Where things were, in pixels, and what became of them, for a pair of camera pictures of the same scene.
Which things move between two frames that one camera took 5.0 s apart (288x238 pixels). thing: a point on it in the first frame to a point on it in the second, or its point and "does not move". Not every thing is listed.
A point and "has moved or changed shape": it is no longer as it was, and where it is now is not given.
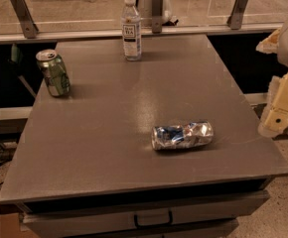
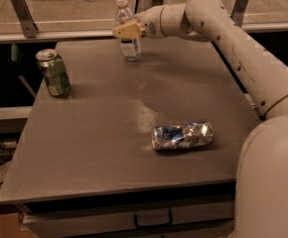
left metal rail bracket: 23,13 does not move
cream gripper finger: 285,103 to 151,22
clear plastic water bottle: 131,29 has moved or changed shape
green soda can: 54,70 does not move
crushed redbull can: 190,134 does not move
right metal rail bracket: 235,18 does not move
